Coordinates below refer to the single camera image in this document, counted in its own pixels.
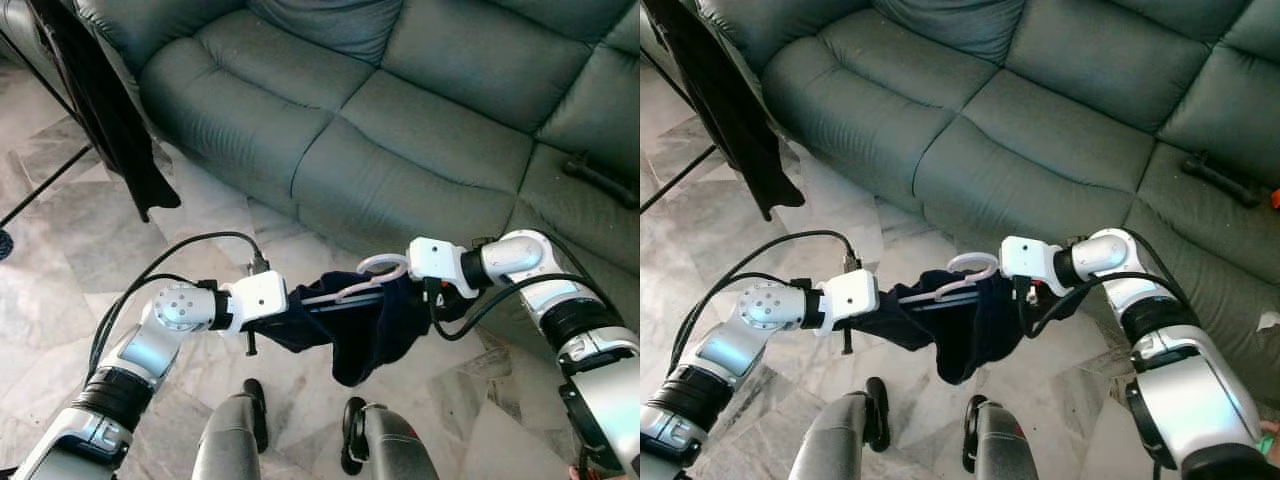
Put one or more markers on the black elongated gadget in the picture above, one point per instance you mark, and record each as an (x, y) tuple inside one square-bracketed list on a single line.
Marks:
[(1220, 180), (600, 178)]

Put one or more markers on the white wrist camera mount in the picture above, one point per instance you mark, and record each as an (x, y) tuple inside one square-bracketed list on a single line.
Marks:
[(850, 293), (1028, 260), (435, 262), (260, 295)]

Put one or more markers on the black garment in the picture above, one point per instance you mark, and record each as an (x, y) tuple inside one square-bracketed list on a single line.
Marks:
[(100, 110), (725, 110)]

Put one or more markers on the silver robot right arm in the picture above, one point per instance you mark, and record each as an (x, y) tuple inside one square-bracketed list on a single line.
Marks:
[(520, 255), (1110, 252)]

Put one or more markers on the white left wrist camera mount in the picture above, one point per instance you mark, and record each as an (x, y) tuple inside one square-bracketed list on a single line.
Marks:
[(850, 293), (260, 295)]

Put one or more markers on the silver robot left leg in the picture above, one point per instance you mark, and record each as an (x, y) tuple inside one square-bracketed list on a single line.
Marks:
[(225, 445), (835, 445)]

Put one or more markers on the silver robot right leg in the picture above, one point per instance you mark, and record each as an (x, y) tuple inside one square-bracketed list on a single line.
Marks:
[(400, 450), (1000, 450)]

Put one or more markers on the translucent pink plastic hanger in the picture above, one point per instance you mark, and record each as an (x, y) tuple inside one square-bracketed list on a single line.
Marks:
[(945, 290), (352, 291)]

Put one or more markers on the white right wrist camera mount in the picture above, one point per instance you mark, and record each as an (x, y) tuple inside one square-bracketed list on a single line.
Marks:
[(435, 262), (1028, 260)]

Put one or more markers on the silver robot leg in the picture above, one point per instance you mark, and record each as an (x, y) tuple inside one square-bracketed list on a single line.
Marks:
[(225, 445), (835, 445), (1000, 450), (400, 450)]

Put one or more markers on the grey green sofa cushion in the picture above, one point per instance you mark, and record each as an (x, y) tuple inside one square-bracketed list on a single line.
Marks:
[(330, 25), (950, 25)]

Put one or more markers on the dark green leather sofa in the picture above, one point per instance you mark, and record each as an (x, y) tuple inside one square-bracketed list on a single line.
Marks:
[(400, 100), (1020, 100)]

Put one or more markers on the black drying rack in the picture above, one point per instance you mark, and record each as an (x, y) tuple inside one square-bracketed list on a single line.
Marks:
[(45, 187), (680, 178)]

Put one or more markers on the dark navy garment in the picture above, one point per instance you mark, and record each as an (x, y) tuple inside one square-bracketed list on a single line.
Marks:
[(370, 340), (970, 340)]

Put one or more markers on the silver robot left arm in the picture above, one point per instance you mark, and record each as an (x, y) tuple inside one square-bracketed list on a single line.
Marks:
[(745, 335), (150, 340)]

